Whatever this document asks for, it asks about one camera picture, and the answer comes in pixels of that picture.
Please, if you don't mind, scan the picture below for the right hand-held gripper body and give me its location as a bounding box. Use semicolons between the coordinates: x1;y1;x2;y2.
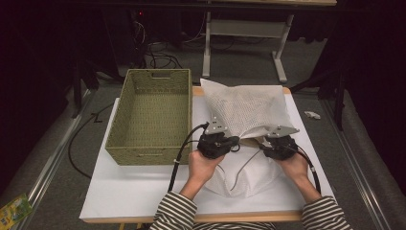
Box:
266;126;300;160

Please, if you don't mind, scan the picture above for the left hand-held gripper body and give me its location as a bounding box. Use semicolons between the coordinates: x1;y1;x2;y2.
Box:
196;118;229;160

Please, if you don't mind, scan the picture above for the white mesh laundry bag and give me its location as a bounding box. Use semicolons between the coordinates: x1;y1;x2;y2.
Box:
199;78;300;199

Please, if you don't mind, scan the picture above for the green woven basket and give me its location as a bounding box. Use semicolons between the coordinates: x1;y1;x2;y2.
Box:
104;68;193;167

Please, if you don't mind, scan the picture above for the person's left hand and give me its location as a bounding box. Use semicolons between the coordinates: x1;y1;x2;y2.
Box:
188;151;224;186

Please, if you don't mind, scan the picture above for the person's right hand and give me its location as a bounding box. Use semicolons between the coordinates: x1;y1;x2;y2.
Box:
276;152;309;186

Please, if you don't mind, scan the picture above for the white paper scrap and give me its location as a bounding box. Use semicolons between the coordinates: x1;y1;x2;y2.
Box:
304;110;321;121

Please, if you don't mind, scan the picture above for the black stand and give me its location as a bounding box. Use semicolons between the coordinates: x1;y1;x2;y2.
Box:
290;68;348;132
71;60;100;119

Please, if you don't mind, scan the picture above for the person's striped shirt torso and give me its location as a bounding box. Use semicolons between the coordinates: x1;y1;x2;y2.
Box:
192;221;305;230

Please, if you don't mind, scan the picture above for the white board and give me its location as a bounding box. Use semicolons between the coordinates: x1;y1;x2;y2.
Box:
79;86;339;221

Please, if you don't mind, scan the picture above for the white-framed desk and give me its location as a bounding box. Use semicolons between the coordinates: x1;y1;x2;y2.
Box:
201;0;338;84

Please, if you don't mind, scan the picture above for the green and yellow packet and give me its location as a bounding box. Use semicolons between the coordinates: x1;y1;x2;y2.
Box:
0;194;34;230

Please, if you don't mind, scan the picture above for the left hand-held gripper black cable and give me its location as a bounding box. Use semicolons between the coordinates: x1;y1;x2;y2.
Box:
167;123;210;194

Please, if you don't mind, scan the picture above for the hand-held gripper black cable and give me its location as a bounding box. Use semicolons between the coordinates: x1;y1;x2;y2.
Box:
295;148;322;196
167;123;210;194

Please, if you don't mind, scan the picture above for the right hand-held gripper black cable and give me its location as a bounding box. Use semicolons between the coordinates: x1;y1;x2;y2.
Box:
295;148;322;196

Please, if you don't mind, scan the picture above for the metal floor rail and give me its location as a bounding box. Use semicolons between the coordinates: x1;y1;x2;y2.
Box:
0;89;97;230
320;99;398;230

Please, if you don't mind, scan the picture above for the tangle of black cables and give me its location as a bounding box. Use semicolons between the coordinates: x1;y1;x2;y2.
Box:
130;18;185;70

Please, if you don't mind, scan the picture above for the black floor cable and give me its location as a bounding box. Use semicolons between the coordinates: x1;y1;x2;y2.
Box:
67;102;116;179

